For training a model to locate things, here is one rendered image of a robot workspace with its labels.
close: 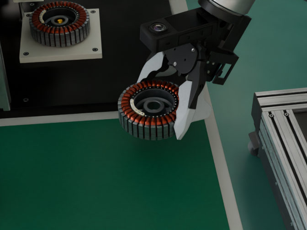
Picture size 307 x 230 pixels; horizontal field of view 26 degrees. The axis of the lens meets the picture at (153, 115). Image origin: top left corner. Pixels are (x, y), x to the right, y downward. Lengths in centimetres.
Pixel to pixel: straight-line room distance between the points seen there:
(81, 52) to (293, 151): 81
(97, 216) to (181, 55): 27
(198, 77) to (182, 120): 7
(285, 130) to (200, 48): 96
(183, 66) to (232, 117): 128
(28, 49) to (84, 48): 10
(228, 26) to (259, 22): 172
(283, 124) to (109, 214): 102
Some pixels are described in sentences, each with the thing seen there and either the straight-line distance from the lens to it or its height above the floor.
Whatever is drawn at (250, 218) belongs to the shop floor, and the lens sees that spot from 197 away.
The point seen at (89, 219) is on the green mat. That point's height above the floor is 75.
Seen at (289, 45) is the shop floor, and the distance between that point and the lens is 262.
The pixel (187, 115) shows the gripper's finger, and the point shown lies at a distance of 99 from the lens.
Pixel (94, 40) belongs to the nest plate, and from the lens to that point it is 126.
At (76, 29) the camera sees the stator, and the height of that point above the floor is 81.
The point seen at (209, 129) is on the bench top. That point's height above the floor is 75.
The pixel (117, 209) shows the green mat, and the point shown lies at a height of 75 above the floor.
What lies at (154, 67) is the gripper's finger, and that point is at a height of 86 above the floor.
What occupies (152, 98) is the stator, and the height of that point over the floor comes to 83.
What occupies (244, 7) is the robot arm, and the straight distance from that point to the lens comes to 97.
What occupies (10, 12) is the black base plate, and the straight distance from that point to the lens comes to 138.
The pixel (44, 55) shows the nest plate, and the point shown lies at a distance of 123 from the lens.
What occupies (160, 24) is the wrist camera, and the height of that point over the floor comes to 98.
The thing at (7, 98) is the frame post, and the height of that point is 80.
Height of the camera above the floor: 151
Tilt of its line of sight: 42 degrees down
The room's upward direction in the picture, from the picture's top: straight up
